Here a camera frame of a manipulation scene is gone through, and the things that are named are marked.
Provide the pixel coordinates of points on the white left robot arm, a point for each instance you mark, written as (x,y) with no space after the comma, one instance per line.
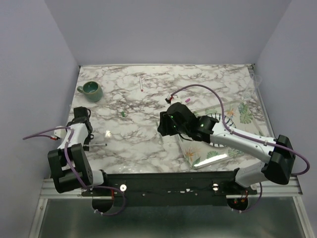
(70,168)

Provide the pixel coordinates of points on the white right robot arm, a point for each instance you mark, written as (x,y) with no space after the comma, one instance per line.
(276,156)

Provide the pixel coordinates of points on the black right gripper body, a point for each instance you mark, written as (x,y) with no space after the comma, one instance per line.
(168,127)

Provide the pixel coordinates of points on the leaf pattern glass tray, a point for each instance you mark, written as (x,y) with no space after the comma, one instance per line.
(236,135)

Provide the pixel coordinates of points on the green ceramic mug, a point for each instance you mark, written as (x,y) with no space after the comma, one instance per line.
(92,91)

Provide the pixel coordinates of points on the aluminium frame rail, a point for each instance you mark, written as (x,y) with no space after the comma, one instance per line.
(292,189)

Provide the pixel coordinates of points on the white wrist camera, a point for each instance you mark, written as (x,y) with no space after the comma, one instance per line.
(59,133)
(171,99)

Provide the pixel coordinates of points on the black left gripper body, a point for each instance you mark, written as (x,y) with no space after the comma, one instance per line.
(88,138)

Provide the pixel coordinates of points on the black mounting base bar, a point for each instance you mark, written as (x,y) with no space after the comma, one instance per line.
(169,189)

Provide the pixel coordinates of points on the pink tipped white pen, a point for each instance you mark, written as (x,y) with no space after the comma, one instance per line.
(141,84)

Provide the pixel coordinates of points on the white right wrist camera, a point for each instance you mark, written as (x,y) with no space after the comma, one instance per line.
(171,99)

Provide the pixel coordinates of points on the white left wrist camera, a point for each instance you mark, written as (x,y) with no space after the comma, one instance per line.
(59,133)

